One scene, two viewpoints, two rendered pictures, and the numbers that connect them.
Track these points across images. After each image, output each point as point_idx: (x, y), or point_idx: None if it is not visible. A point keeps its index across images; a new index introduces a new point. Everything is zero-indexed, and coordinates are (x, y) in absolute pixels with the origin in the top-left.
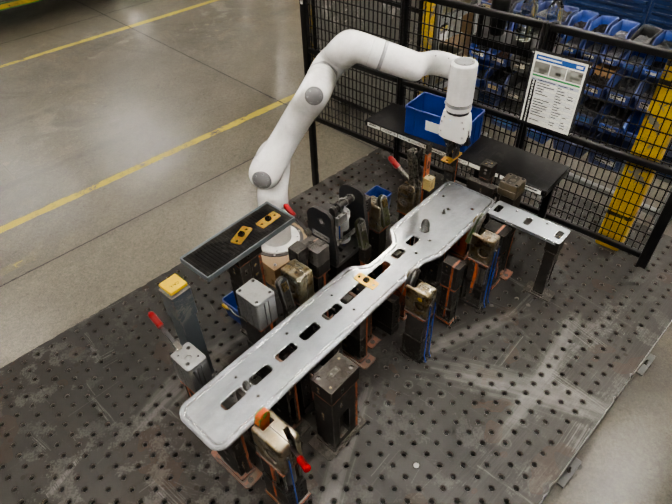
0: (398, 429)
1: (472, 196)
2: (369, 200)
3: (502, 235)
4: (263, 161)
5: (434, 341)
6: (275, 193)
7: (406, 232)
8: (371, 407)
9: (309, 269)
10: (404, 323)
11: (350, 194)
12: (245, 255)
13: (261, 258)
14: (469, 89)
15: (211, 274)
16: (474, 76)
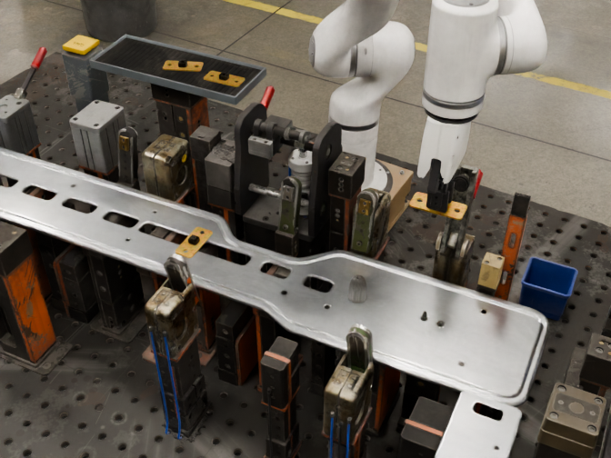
0: (32, 417)
1: (509, 360)
2: (346, 179)
3: (404, 432)
4: (322, 24)
5: (219, 443)
6: (345, 96)
7: (338, 272)
8: (71, 377)
9: (165, 157)
10: (251, 393)
11: (303, 131)
12: (145, 80)
13: (190, 118)
14: (437, 59)
15: (95, 61)
16: (450, 35)
